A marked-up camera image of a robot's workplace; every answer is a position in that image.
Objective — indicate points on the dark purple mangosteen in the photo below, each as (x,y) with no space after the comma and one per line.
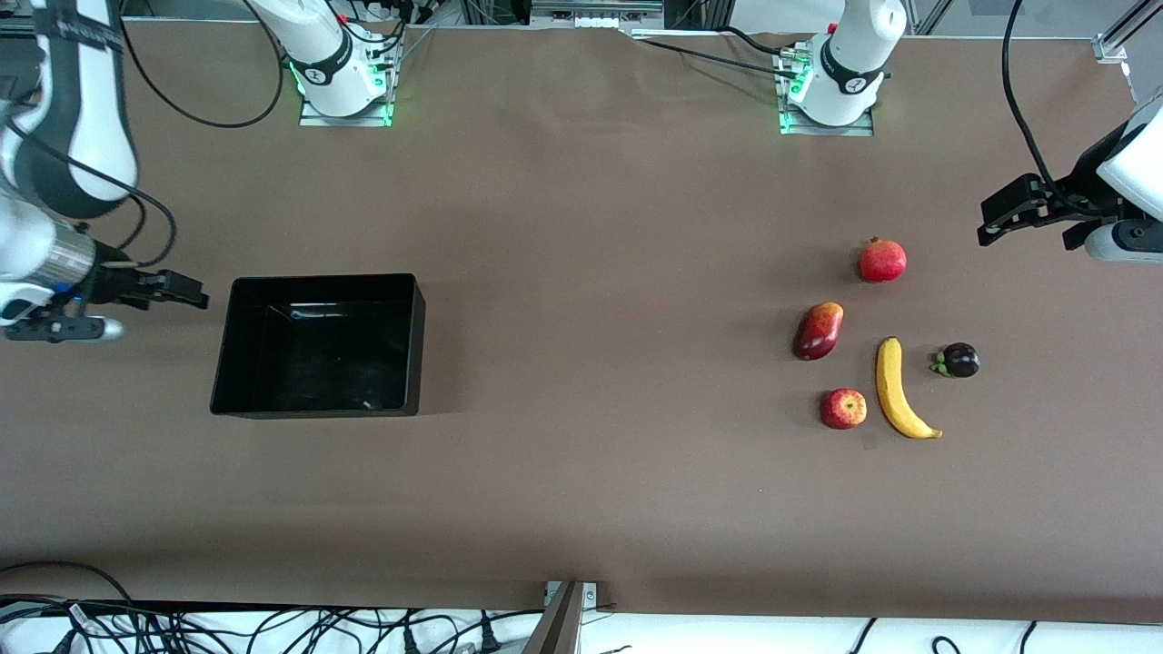
(959,361)

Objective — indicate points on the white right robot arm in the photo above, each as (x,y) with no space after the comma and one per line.
(100,109)

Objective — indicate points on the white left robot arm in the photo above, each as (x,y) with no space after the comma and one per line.
(845,73)

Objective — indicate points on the black plastic box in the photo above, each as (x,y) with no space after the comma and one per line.
(318,363)

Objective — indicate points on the grey metal camera post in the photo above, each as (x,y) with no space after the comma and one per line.
(559,627)

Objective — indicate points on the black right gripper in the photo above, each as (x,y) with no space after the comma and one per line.
(113,283)

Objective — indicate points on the red apple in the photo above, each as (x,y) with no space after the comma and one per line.
(844,410)

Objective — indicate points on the aluminium corner profile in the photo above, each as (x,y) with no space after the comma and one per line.
(1113,47)

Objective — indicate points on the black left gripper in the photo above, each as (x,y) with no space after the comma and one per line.
(1084,181)

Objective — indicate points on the red pomegranate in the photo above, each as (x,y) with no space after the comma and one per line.
(882,262)

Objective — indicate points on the brown table cover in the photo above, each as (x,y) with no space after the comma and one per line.
(545,500)

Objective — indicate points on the red mango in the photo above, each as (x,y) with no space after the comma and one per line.
(818,331)

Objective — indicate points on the yellow banana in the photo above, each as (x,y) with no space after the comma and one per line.
(890,391)

